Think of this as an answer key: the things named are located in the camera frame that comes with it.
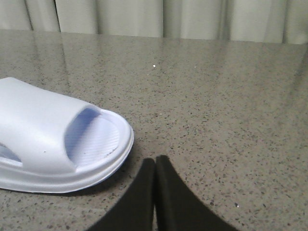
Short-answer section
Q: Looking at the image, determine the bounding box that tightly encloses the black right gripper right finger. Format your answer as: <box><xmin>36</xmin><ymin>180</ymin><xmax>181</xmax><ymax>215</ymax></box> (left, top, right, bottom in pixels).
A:
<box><xmin>155</xmin><ymin>155</ymin><xmax>236</xmax><ymax>231</ymax></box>

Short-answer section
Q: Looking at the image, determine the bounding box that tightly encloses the white curtain backdrop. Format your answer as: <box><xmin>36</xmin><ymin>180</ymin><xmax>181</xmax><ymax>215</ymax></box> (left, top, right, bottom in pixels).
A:
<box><xmin>0</xmin><ymin>0</ymin><xmax>308</xmax><ymax>44</ymax></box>

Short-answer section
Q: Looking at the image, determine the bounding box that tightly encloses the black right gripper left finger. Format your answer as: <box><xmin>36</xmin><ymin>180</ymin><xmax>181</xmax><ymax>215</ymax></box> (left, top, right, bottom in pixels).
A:
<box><xmin>88</xmin><ymin>158</ymin><xmax>155</xmax><ymax>231</ymax></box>

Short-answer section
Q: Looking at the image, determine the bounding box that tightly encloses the light blue slipper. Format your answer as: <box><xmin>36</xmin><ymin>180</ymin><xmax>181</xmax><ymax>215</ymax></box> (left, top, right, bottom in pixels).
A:
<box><xmin>0</xmin><ymin>77</ymin><xmax>134</xmax><ymax>193</ymax></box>

